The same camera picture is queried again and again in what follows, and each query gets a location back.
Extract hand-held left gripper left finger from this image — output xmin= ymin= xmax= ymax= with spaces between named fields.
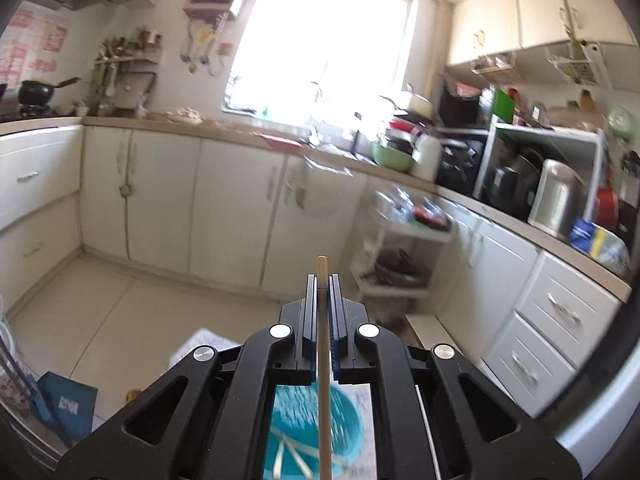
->
xmin=55 ymin=274 xmax=321 ymax=480

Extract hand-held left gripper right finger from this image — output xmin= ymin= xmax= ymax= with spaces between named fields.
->
xmin=327 ymin=274 xmax=583 ymax=480

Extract single wooden chopstick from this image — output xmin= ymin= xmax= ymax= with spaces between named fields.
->
xmin=316 ymin=256 xmax=332 ymax=480

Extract blue floral cutout bucket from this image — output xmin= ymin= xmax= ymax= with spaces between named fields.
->
xmin=264 ymin=384 xmax=365 ymax=480

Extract dark skillet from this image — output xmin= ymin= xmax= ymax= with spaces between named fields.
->
xmin=372 ymin=255 xmax=431 ymax=286

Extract floral tablecloth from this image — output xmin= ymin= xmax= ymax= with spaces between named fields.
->
xmin=169 ymin=329 xmax=378 ymax=480

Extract white rolling storage cart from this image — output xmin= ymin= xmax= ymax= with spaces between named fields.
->
xmin=350 ymin=185 xmax=458 ymax=301

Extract white base cabinet row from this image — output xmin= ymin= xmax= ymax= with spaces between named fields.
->
xmin=80 ymin=125 xmax=371 ymax=301

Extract white double-door cabinet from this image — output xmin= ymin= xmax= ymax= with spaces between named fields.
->
xmin=435 ymin=200 xmax=541 ymax=361

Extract green bowl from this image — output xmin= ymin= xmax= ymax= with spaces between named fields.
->
xmin=371 ymin=141 xmax=417 ymax=172

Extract white thermos jug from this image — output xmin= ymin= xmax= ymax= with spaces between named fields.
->
xmin=411 ymin=132 xmax=443 ymax=183

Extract black countertop appliance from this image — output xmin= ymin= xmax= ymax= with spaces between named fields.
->
xmin=435 ymin=140 xmax=483 ymax=196

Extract white three-drawer cabinet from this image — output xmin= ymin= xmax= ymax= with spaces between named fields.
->
xmin=480 ymin=250 xmax=626 ymax=401

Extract black rice cooker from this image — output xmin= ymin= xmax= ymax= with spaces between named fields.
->
xmin=487 ymin=147 xmax=546 ymax=211

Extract black microwave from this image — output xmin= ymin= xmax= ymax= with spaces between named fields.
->
xmin=439 ymin=82 xmax=493 ymax=128

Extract electric water boiler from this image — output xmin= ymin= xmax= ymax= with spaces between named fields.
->
xmin=527 ymin=159 xmax=586 ymax=236

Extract beige kitchen countertop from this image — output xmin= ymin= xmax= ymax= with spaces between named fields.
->
xmin=0 ymin=115 xmax=633 ymax=303

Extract blue dustpan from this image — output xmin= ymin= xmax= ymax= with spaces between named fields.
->
xmin=25 ymin=371 xmax=99 ymax=445

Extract blue packet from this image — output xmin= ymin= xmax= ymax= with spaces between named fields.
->
xmin=570 ymin=218 xmax=631 ymax=276

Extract green box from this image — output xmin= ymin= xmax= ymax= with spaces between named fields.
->
xmin=492 ymin=89 xmax=518 ymax=123

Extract white shelf rack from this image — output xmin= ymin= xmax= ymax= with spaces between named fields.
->
xmin=472 ymin=115 xmax=613 ymax=221

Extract kitchen window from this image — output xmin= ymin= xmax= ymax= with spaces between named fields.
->
xmin=222 ymin=0 xmax=416 ymax=126

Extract white two-drawer cabinet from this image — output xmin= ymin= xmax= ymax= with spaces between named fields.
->
xmin=0 ymin=125 xmax=83 ymax=311

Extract black frying pan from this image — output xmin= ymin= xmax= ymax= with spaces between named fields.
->
xmin=17 ymin=77 xmax=81 ymax=111

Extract wire basket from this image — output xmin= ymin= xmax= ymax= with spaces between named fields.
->
xmin=547 ymin=42 xmax=608 ymax=86
xmin=470 ymin=52 xmax=516 ymax=83

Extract wall utensil rack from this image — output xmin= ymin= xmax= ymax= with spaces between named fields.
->
xmin=92 ymin=30 xmax=163 ymax=111

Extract red paper wall decorations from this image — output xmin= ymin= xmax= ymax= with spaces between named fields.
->
xmin=0 ymin=7 xmax=68 ymax=86

